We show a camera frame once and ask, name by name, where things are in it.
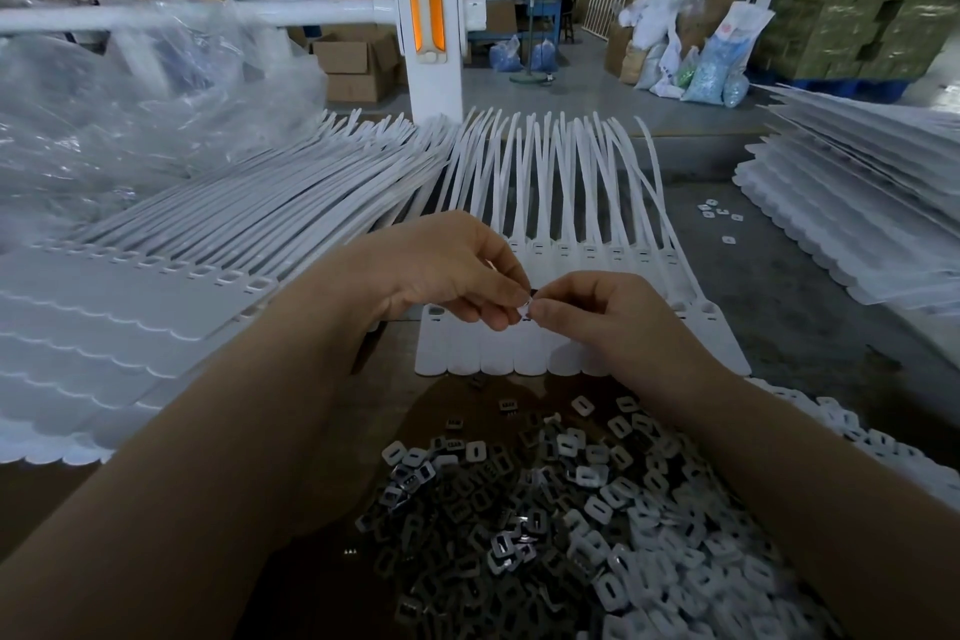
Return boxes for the person's right hand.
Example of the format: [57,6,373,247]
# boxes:
[524,270,726,408]

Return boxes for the person's left hand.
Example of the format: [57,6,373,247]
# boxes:
[330,210,534,333]

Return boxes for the person's right forearm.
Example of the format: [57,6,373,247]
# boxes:
[654,368,960,640]

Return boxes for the person's left forearm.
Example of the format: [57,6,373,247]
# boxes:
[0,258,380,640]

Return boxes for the loose scattered white clips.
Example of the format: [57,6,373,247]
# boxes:
[696,198,746,246]

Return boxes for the pile of grey white clips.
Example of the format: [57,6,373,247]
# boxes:
[352,392,852,640]

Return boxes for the standing fan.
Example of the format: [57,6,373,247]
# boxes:
[494,0,580,86]

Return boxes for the open cardboard box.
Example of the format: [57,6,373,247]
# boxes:
[310,30,403,76]

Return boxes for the sack of blue pellets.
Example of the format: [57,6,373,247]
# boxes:
[679,2,776,110]

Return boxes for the tall stack of seal strips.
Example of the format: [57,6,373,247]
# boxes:
[0,108,460,468]

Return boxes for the blue work table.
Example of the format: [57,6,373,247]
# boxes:
[468,0,564,65]

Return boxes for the white fence panel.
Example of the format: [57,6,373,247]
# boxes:
[580,0,630,41]

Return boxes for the heap of white sacks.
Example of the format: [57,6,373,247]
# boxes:
[617,0,751,99]

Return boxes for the fanned stack of seal strips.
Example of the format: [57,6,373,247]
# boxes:
[732,83,960,322]

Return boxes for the large brown cardboard box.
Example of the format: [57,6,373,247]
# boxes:
[603,0,745,80]

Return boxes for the blue pallet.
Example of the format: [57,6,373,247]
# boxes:
[750,68,913,105]

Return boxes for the clear plastic bag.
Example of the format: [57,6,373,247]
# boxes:
[0,0,329,251]

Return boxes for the stack of green wrapped cartons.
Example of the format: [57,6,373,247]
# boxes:
[750,0,960,83]

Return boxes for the white post with orange reflector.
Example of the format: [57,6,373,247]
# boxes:
[379,0,468,128]

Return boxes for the white round rail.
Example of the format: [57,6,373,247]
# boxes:
[0,0,399,38]

